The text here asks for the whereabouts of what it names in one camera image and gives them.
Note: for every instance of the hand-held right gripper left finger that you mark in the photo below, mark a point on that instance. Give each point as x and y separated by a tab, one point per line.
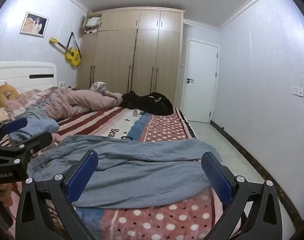
81	178

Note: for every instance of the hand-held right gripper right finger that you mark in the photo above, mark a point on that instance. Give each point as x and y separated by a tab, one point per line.
218	180

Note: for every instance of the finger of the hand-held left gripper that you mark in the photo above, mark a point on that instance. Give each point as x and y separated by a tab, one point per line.
15	125
35	142

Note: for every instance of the grey-blue sweater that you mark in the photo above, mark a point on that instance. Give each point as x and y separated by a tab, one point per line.
142	170

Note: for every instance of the person's left hand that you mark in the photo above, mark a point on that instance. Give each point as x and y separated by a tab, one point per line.
5	195

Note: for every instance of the light blue garment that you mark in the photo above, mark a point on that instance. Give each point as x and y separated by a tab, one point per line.
39	127

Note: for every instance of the orange plush toy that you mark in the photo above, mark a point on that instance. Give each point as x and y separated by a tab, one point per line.
4	95

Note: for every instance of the white bed headboard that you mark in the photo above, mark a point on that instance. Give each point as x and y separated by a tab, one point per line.
22	82

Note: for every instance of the small white item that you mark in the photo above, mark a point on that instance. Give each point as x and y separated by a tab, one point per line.
62	85

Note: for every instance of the pink quilt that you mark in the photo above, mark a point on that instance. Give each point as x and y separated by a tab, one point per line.
87	102

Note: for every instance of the striped dotted printed blanket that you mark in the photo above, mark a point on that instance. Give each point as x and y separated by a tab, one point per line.
167	127

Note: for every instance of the small clear item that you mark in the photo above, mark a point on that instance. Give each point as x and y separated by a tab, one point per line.
136	112

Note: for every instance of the white door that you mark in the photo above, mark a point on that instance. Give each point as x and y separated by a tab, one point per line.
201	92

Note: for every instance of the yellow guitar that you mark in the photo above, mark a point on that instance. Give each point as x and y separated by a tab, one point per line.
72	55

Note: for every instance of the black clothes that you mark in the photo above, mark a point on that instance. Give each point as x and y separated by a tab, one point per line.
154	105

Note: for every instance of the folded clothes in wardrobe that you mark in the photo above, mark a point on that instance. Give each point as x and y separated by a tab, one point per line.
93	23

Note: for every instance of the beige wooden wardrobe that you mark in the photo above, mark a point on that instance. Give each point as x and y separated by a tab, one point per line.
147	55

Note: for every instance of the framed wall picture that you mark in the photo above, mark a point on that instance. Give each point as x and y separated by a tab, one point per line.
34	24

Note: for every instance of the white wall switch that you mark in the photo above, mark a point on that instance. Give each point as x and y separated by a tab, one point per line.
298	91

